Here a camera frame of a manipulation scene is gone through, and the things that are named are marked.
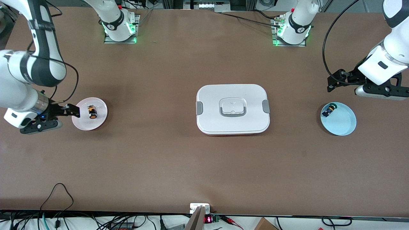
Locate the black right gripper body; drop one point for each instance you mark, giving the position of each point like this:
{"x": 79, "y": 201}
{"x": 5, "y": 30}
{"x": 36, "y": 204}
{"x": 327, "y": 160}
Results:
{"x": 53, "y": 110}

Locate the orange push-button switch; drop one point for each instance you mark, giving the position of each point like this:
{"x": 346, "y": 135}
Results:
{"x": 92, "y": 112}

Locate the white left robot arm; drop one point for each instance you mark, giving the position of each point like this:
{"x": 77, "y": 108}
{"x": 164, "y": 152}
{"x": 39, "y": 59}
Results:
{"x": 297, "y": 22}

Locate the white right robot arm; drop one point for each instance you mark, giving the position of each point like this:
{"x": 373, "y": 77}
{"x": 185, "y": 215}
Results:
{"x": 19, "y": 92}

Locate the pink round plate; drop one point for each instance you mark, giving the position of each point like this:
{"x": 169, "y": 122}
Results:
{"x": 83, "y": 123}

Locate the light blue round plate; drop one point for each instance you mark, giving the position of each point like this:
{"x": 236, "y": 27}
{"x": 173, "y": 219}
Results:
{"x": 343, "y": 123}

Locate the white lidded lunch box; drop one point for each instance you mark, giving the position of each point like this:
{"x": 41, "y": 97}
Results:
{"x": 233, "y": 124}

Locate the white power strip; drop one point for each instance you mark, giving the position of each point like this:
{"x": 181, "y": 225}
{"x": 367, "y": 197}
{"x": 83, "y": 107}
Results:
{"x": 211, "y": 5}

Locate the small white box device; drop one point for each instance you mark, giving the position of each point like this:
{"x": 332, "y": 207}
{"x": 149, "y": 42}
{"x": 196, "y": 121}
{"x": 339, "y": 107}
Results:
{"x": 195, "y": 207}

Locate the brown cardboard box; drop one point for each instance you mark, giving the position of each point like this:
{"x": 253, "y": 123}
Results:
{"x": 263, "y": 225}

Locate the grey metal bar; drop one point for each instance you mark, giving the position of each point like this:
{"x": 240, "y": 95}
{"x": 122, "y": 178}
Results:
{"x": 196, "y": 222}

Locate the red clip lead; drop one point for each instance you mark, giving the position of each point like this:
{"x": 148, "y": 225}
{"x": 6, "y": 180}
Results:
{"x": 231, "y": 221}

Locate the red digit display board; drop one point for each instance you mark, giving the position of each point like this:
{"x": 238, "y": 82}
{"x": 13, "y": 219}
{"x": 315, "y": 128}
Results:
{"x": 208, "y": 219}

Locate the green push-button switch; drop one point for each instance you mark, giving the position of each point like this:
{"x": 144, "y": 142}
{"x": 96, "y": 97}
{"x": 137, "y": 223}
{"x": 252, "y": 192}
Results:
{"x": 329, "y": 110}

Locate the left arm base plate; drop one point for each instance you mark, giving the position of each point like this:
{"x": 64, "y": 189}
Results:
{"x": 298, "y": 45}

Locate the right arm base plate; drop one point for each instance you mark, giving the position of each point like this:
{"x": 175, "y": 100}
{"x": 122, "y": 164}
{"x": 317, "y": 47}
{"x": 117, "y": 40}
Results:
{"x": 108, "y": 41}

